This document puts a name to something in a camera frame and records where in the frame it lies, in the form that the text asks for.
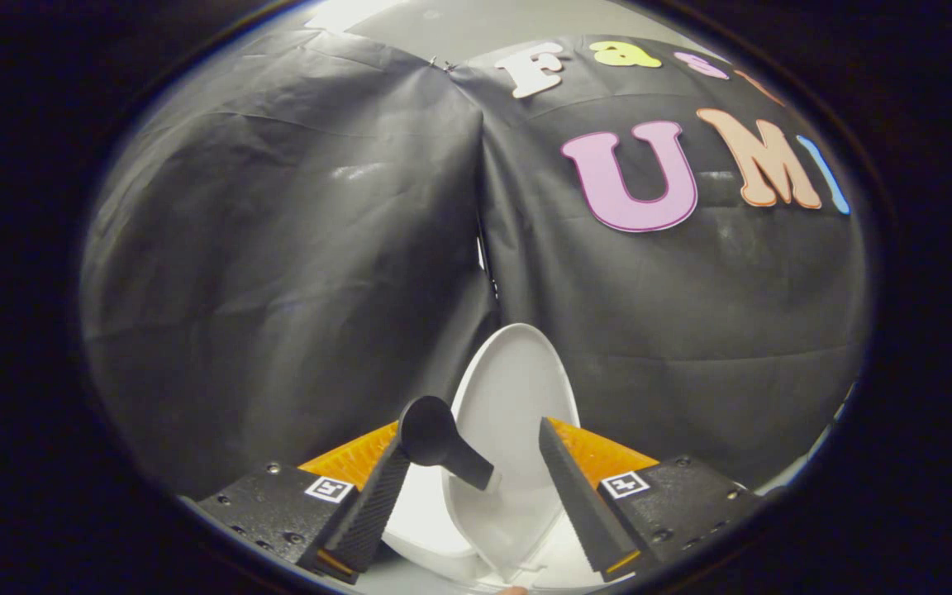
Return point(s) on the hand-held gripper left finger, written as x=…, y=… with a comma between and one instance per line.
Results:
x=377, y=512

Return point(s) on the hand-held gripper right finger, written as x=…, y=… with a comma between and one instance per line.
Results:
x=579, y=504

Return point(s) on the white toilet bowl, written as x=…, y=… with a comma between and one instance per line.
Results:
x=422, y=521

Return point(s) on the black backdrop cloth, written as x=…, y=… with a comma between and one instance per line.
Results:
x=294, y=264

